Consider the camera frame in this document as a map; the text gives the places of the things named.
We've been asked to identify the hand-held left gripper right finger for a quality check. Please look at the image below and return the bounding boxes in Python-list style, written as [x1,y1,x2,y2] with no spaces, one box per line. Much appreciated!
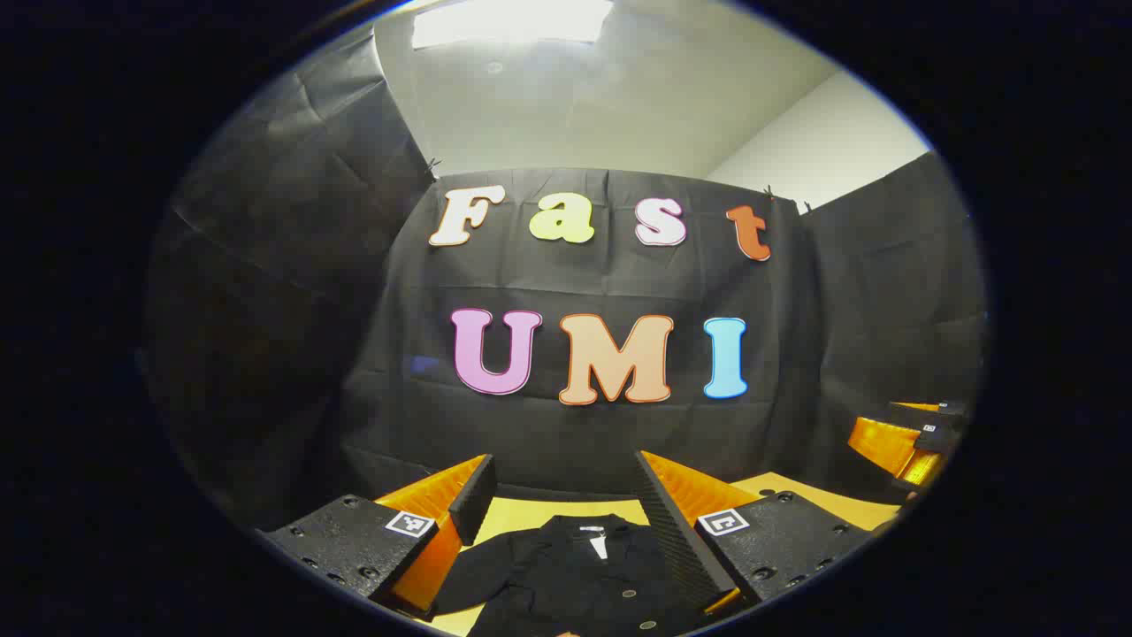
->
[633,449,878,618]

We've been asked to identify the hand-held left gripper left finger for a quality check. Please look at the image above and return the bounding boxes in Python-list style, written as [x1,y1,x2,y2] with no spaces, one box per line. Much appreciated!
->
[256,454,498,620]

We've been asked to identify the black buttoned jacket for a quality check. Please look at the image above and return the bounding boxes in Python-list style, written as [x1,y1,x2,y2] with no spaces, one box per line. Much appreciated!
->
[432,513,708,637]

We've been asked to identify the black backdrop cloth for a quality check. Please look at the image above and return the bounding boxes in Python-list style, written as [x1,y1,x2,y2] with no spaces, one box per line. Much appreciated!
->
[141,22,990,532]

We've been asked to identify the ceiling light panel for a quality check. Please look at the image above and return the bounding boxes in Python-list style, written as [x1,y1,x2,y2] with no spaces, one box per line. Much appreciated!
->
[411,0,616,50]

